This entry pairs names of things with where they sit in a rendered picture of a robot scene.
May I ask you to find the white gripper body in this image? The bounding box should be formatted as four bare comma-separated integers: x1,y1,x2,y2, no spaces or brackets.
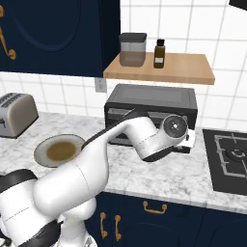
185,128,197,150

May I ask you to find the black toaster oven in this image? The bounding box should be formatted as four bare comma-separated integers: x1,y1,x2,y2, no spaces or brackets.
103,83,199,154

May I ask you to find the navy base cupboard door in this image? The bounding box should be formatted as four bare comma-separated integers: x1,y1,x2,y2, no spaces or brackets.
109,215,206,247
206,206,247,247
84,192,111,247

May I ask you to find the silver toaster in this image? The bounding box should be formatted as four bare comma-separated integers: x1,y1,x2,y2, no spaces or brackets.
0,92,40,140

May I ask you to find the black hob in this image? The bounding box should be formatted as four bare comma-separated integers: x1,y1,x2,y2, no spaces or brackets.
202,127,247,197

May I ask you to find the navy drawer front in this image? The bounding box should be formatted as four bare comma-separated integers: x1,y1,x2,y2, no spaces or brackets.
107,192,208,223

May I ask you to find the brown glass bottle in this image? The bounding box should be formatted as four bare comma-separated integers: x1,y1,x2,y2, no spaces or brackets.
152,38,167,69

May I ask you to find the grey storage jar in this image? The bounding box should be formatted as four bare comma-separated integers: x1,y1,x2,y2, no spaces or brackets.
118,32,148,68

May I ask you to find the black extractor hood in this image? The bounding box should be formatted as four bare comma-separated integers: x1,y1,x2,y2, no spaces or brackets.
228,0,247,12

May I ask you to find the grey plate with brown centre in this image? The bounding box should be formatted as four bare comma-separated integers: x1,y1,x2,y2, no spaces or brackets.
33,133,88,169

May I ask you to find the wooden wall shelf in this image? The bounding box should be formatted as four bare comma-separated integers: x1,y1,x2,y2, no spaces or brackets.
102,52,216,86

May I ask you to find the gold drawer handle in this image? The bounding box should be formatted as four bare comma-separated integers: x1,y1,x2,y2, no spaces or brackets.
142,200,169,215

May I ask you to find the white wall socket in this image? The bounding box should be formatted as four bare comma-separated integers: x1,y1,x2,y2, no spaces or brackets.
95,76,108,94

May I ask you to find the gold cupboard door handle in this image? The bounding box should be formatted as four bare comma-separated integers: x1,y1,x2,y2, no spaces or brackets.
114,214,124,242
98,211,108,240

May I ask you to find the navy wall cupboard door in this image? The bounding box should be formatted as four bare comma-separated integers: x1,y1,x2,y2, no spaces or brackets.
0,0,122,79

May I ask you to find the gold curved cupboard handle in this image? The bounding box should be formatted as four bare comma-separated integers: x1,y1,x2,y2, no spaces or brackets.
0,4,17,61

